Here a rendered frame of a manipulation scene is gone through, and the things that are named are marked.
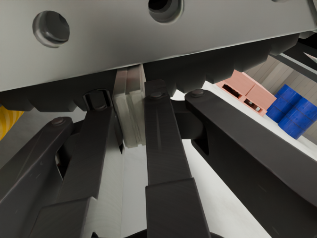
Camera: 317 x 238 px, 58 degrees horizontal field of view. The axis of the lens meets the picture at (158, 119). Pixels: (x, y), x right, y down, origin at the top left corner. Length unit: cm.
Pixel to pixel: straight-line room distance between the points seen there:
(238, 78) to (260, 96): 63
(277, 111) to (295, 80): 113
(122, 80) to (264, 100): 602
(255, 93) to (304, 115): 128
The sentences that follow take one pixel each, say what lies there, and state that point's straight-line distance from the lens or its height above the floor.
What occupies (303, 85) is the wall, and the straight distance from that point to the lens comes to 806.
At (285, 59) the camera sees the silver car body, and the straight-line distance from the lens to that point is 165.
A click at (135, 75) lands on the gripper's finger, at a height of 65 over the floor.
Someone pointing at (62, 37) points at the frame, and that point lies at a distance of 16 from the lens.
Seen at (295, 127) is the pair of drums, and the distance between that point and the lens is 679.
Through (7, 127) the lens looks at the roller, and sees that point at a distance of 30.
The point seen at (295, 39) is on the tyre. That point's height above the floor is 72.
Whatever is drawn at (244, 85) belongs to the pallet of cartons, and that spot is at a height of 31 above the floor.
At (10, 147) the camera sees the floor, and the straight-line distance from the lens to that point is 112.
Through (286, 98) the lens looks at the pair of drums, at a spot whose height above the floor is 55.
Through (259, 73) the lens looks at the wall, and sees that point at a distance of 725.
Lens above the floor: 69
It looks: 19 degrees down
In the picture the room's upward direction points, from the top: 37 degrees clockwise
